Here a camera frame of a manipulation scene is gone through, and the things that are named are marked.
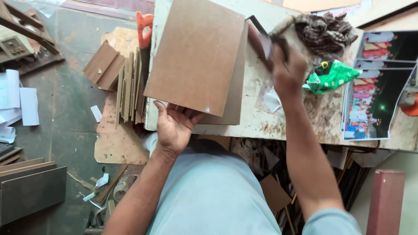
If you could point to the person's left hand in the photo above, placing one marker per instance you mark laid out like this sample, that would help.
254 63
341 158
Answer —
174 129

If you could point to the person's right hand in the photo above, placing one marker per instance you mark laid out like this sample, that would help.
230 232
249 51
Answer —
287 73

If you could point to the dark metal-bladed tool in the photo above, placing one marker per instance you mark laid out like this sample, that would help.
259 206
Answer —
264 39

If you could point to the brown hardboard sheet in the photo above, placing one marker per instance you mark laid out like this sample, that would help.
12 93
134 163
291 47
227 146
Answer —
196 55

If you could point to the white paper piece on table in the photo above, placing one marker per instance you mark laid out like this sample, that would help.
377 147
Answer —
271 101

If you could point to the green plastic packet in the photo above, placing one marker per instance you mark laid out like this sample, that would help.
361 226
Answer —
329 76

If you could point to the brown striped rag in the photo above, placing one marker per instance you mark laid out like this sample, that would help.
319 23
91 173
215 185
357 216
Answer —
323 34

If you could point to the torn brown cardboard sheet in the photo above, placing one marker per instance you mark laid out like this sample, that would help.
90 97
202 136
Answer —
119 130

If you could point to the grey-brown backing board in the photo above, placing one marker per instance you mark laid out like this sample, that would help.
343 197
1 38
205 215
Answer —
233 98

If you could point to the person's light blue shirt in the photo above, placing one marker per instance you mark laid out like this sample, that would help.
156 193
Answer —
215 192

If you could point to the clear tape roll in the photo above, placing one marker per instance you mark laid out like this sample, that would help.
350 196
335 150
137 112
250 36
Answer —
122 187

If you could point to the small white paper scrap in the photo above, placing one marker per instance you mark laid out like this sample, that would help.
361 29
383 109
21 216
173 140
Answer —
96 113

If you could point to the large printed photograph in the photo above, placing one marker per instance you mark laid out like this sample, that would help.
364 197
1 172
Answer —
370 104

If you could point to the brown wooden moulding piece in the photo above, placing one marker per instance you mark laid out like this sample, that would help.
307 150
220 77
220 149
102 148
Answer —
103 67

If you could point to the printed photograph with dark sky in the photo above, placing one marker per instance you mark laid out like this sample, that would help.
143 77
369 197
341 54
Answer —
388 45

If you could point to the heap of scraps under table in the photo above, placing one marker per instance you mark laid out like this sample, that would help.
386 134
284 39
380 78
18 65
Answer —
310 179

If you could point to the orange and grey object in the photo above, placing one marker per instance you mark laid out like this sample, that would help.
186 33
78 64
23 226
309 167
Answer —
410 102

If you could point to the stack of dark boards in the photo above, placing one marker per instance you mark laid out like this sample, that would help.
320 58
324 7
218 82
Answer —
29 191

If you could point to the pile of white papers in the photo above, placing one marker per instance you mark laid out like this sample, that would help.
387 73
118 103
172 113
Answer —
16 104

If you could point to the bundle of wooden frame strips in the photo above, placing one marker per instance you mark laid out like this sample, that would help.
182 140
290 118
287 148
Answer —
130 88

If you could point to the red-brown wooden post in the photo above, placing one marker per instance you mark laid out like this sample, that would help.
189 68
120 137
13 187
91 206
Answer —
385 202

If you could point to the wooden frame with machine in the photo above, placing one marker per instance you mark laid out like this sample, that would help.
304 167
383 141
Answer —
26 36

